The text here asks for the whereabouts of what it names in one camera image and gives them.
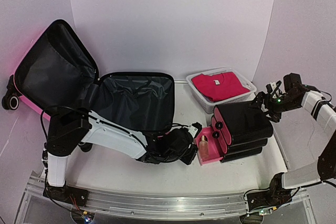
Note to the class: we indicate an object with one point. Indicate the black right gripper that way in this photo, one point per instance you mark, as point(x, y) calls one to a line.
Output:
point(262, 100)

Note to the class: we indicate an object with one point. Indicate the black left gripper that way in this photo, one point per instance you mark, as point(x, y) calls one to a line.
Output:
point(188, 160)

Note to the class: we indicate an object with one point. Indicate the white perforated plastic basket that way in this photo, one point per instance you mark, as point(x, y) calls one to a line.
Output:
point(205, 103)

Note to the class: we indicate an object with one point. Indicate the pink and black drawer organizer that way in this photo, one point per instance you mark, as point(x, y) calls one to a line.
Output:
point(236, 131)

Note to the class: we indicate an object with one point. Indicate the red garment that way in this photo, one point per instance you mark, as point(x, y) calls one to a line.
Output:
point(220, 86)

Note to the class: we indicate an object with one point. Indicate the pink hard-shell kids suitcase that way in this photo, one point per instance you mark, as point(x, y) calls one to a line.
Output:
point(59, 70)

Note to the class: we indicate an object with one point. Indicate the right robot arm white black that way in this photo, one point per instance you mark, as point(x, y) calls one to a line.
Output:
point(317, 131)

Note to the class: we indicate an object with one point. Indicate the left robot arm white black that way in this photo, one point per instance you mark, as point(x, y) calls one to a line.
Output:
point(70, 128)

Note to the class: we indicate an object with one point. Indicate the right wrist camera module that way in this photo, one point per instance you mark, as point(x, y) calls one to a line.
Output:
point(273, 89)

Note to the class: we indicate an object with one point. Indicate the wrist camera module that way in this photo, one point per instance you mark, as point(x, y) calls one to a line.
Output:
point(194, 129)
point(273, 89)

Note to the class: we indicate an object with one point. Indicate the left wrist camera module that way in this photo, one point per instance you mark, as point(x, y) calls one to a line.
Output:
point(194, 129)

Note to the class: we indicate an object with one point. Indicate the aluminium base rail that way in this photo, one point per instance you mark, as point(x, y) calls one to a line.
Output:
point(155, 207)

